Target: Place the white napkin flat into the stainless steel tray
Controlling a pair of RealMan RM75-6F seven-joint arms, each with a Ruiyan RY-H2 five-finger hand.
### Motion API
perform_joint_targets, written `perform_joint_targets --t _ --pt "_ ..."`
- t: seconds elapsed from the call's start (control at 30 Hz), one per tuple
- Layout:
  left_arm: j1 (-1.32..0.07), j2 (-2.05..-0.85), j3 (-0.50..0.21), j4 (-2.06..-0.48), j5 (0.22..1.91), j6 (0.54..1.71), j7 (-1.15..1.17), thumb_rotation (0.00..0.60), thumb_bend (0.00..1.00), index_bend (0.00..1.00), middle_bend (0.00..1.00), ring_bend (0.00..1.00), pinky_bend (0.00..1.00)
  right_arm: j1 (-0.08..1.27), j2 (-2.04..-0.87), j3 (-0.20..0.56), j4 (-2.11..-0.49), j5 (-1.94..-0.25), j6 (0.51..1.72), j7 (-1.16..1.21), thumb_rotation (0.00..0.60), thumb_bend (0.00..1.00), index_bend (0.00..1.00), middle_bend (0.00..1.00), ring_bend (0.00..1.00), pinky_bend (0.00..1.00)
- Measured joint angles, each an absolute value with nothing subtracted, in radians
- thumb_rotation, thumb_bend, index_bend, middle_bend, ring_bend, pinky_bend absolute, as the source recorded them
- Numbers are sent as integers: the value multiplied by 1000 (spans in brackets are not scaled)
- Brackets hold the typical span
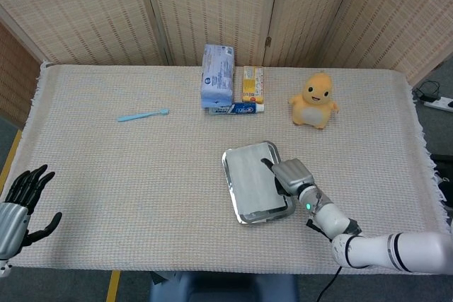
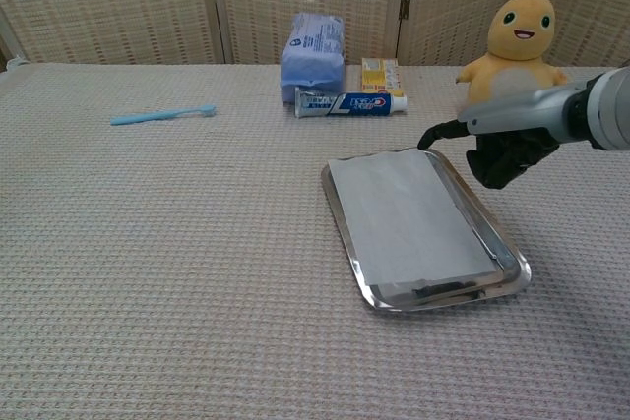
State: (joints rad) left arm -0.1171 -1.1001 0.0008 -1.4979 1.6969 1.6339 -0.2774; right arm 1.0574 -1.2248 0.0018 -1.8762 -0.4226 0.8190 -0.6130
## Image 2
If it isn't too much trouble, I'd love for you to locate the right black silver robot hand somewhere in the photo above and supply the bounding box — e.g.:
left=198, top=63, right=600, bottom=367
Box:
left=416, top=83, right=592, bottom=190

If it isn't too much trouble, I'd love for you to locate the stainless steel tray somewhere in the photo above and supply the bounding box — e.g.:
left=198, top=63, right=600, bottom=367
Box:
left=320, top=146, right=533, bottom=314

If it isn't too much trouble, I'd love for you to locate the yellow plush toy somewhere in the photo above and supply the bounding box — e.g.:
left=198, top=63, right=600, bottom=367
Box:
left=455, top=0, right=570, bottom=107

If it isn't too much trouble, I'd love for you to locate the yellow cardboard box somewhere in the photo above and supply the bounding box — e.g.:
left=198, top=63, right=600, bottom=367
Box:
left=361, top=57, right=406, bottom=98

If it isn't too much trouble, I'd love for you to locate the blue white toothpaste tube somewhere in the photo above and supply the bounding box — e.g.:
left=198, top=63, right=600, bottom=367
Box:
left=293, top=86, right=410, bottom=119

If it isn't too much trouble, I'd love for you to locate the blue tissue pack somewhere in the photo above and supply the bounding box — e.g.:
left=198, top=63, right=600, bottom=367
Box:
left=280, top=13, right=346, bottom=105

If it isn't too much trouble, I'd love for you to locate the light blue toothbrush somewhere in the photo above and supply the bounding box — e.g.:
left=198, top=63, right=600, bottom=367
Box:
left=109, top=104, right=218, bottom=127

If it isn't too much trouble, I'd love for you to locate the beige woven table cloth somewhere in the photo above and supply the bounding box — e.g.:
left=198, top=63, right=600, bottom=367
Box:
left=0, top=63, right=630, bottom=420

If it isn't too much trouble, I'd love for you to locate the woven folding screen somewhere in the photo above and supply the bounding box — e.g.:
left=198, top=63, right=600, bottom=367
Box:
left=0, top=0, right=630, bottom=68

